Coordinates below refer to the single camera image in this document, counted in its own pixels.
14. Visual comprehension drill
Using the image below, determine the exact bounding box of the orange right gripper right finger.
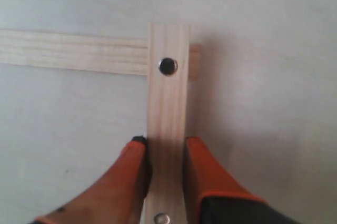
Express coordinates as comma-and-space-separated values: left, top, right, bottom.
183, 137, 295, 223

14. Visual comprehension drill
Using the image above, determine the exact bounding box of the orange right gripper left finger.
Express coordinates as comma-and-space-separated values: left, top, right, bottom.
34, 136, 152, 223

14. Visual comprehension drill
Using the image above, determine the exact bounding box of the wood strip with two magnets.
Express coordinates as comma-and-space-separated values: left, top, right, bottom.
144, 24, 190, 223

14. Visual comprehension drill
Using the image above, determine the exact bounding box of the plain horizontal wood strip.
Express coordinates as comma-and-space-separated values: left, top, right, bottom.
0, 29, 202, 81

